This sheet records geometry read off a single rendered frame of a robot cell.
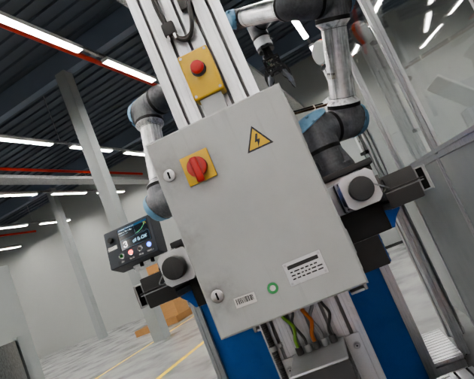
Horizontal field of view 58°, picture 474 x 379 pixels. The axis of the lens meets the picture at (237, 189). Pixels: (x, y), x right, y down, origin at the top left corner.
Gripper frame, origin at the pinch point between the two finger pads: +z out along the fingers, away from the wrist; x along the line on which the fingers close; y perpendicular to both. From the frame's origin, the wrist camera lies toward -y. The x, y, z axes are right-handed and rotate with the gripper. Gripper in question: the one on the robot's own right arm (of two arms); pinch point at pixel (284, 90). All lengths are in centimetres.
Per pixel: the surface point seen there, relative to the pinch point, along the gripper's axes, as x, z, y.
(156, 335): -372, 138, -556
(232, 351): -69, 97, -14
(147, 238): -86, 33, -8
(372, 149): 36, 30, -88
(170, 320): -421, 140, -744
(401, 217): 30, 72, -61
